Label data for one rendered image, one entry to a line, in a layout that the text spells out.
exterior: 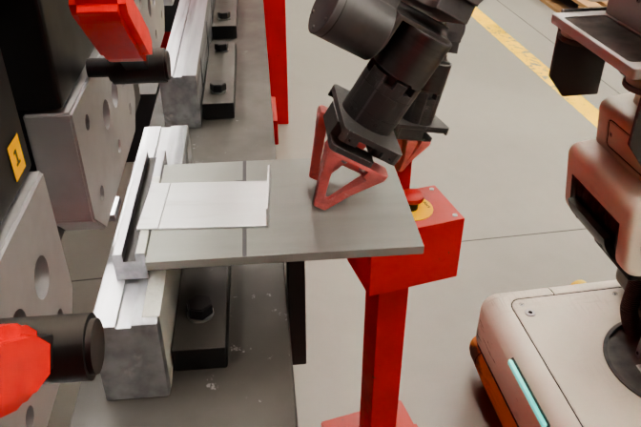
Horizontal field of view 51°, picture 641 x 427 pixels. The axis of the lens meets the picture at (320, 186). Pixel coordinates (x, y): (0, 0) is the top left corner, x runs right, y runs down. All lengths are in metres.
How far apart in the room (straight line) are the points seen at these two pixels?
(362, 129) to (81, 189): 0.34
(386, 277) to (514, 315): 0.65
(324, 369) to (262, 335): 1.16
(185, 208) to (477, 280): 1.60
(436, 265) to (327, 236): 0.49
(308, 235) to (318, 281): 1.49
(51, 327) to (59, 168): 0.16
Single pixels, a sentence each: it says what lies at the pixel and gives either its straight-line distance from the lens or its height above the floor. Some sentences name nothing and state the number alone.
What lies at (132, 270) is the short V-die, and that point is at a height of 0.98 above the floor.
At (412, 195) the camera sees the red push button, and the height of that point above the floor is 0.81.
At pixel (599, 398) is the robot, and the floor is 0.28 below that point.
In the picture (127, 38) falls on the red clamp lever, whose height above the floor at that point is 1.29.
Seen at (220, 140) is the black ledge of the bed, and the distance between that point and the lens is 1.09.
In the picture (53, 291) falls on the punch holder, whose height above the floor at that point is 1.21.
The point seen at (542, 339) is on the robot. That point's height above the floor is 0.28.
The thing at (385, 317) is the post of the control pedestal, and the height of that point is 0.53.
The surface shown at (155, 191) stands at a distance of 0.74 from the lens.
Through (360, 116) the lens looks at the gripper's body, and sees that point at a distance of 0.64.
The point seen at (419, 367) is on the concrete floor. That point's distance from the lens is 1.90.
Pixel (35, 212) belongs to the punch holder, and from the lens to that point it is 0.27.
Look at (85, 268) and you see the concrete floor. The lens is 2.32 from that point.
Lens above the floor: 1.39
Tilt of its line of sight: 32 degrees down
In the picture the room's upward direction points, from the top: straight up
